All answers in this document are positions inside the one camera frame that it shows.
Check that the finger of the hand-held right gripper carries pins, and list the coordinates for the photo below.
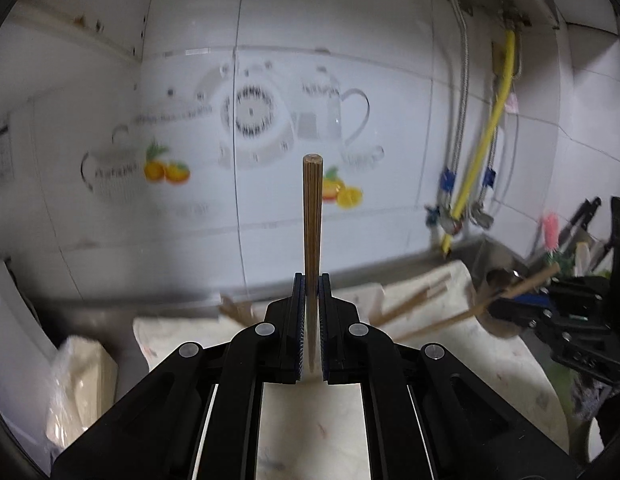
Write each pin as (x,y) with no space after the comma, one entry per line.
(535,312)
(580,292)

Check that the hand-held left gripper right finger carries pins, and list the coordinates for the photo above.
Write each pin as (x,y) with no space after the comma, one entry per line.
(326,320)

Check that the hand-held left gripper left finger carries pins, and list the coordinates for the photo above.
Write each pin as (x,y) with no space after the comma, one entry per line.
(297,320)

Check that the metal pot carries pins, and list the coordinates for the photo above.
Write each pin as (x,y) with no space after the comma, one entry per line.
(500,305)

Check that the pink bottle brush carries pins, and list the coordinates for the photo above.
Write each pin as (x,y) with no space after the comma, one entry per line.
(550,232)

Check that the cream quilted printed mat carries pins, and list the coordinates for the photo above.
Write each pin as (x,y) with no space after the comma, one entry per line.
(490,365)

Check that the wrapped tissue pack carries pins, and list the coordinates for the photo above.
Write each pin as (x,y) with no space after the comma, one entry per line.
(85,390)

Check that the white appliance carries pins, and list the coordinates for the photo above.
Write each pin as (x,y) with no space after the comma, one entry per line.
(15,350)

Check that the orange fruit wall sticker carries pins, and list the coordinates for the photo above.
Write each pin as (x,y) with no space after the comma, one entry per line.
(342,190)

